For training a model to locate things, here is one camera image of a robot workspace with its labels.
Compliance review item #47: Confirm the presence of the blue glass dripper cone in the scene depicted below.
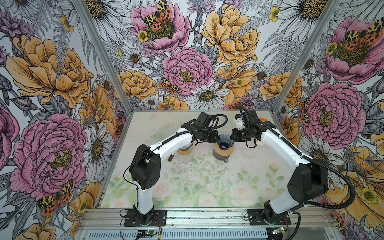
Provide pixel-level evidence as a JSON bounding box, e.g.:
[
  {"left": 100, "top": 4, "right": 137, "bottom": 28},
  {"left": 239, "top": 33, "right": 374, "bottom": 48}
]
[{"left": 217, "top": 134, "right": 234, "bottom": 151}]

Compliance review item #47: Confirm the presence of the wooden dripper ring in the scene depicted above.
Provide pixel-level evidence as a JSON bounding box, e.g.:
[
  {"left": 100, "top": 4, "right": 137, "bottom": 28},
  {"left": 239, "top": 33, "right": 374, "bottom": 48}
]
[
  {"left": 176, "top": 145, "right": 194, "bottom": 156},
  {"left": 213, "top": 143, "right": 235, "bottom": 157}
]

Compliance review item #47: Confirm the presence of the smoked grey glass carafe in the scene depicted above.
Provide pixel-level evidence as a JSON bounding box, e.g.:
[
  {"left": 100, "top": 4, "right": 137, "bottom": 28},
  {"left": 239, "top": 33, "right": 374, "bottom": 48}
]
[{"left": 213, "top": 151, "right": 230, "bottom": 163}]

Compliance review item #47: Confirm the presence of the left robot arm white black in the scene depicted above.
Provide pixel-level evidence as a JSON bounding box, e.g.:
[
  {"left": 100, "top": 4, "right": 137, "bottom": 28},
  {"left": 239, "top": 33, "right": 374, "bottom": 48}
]
[{"left": 126, "top": 112, "right": 228, "bottom": 225}]

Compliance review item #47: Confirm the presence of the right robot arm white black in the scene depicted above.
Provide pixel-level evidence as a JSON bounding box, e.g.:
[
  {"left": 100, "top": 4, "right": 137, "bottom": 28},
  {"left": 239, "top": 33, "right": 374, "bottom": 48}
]
[{"left": 231, "top": 106, "right": 328, "bottom": 224}]

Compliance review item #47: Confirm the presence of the green circuit board right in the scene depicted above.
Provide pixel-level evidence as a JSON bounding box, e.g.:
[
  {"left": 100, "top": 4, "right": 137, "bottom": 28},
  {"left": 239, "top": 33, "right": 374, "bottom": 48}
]
[{"left": 271, "top": 227, "right": 286, "bottom": 235}]

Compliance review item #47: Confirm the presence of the green circuit board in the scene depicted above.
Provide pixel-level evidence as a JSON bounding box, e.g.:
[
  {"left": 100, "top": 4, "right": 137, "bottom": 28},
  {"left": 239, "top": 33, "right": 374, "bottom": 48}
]
[
  {"left": 136, "top": 230, "right": 159, "bottom": 239},
  {"left": 271, "top": 227, "right": 286, "bottom": 235}
]

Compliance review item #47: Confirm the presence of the green circuit board left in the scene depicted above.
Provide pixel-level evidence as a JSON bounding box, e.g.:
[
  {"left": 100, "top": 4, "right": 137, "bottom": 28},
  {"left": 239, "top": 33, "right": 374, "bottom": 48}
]
[{"left": 136, "top": 230, "right": 159, "bottom": 239}]

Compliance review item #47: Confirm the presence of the clear glass carafe brown handle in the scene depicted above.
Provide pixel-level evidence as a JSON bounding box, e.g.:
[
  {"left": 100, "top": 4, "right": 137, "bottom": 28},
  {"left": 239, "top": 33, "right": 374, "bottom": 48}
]
[{"left": 168, "top": 150, "right": 194, "bottom": 163}]

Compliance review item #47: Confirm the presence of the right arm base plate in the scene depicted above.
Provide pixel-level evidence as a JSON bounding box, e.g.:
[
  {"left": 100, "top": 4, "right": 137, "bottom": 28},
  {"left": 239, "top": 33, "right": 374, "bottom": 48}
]
[{"left": 245, "top": 209, "right": 292, "bottom": 226}]

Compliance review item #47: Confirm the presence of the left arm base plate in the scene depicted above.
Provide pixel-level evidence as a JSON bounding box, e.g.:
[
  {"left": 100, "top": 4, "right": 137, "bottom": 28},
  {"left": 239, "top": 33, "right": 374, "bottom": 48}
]
[{"left": 124, "top": 209, "right": 168, "bottom": 227}]

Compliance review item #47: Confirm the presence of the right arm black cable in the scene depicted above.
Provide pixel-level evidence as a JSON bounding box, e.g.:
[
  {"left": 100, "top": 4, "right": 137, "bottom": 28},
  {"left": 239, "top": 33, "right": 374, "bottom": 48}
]
[{"left": 237, "top": 103, "right": 356, "bottom": 210}]

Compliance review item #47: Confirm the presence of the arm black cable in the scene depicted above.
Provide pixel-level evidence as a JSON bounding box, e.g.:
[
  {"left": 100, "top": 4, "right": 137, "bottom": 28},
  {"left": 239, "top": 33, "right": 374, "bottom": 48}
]
[
  {"left": 237, "top": 103, "right": 356, "bottom": 210},
  {"left": 119, "top": 113, "right": 229, "bottom": 217}
]

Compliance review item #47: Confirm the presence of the aluminium front rail frame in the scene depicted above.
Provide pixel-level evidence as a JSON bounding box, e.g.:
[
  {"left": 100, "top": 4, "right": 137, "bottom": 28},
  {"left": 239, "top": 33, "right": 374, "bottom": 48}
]
[{"left": 76, "top": 207, "right": 342, "bottom": 240}]

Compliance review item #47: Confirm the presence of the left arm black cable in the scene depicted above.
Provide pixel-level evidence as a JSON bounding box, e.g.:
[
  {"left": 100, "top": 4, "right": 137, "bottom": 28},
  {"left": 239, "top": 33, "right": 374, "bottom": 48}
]
[{"left": 119, "top": 113, "right": 229, "bottom": 217}]

